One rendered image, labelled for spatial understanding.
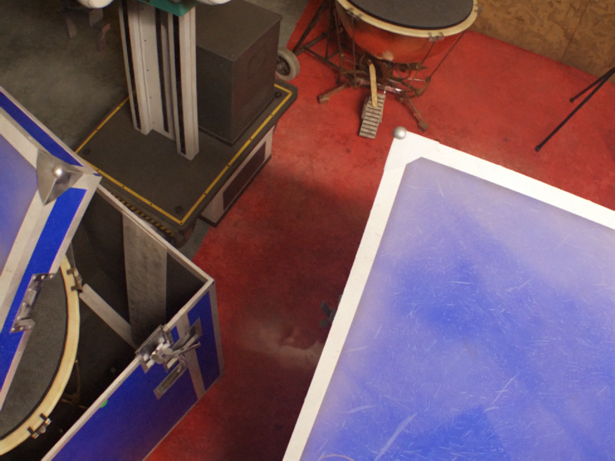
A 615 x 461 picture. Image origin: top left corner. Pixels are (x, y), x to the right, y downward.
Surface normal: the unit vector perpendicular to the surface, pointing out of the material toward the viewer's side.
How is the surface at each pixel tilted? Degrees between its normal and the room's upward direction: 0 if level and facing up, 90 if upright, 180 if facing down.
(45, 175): 38
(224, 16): 0
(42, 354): 0
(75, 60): 0
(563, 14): 90
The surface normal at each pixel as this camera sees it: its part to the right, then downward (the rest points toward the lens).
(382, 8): 0.11, -0.55
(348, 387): -0.12, 0.11
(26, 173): -0.27, -0.04
